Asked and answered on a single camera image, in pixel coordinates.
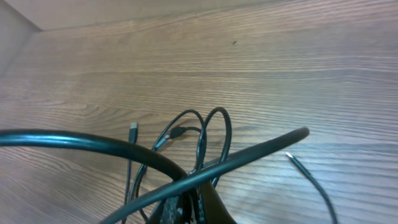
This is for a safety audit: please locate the black thin charging cable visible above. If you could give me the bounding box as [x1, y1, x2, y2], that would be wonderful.
[0, 106, 311, 224]

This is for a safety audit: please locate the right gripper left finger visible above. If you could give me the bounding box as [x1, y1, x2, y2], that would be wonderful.
[146, 194, 194, 224]

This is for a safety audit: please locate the black USB-A cable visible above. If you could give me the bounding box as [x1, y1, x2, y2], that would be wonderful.
[121, 121, 139, 224]

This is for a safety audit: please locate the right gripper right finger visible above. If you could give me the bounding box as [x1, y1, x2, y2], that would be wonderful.
[199, 182, 236, 224]

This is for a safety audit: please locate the black short cable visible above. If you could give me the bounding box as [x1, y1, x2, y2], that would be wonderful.
[285, 151, 339, 224]

